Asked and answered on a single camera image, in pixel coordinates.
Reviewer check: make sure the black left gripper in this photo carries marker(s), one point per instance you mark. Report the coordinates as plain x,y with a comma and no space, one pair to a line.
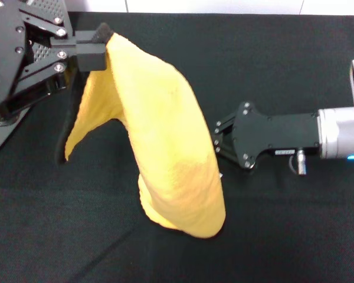
3,53

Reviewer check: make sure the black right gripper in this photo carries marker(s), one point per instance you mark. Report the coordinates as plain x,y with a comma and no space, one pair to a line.
283,132

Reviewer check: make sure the yellow towel with black back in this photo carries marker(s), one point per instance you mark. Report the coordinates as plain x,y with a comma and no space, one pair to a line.
165,132

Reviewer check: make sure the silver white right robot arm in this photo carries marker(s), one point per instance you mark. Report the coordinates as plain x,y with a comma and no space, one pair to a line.
339,135

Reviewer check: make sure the grey perforated storage box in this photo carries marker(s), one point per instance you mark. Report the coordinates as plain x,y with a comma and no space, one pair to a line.
51,9

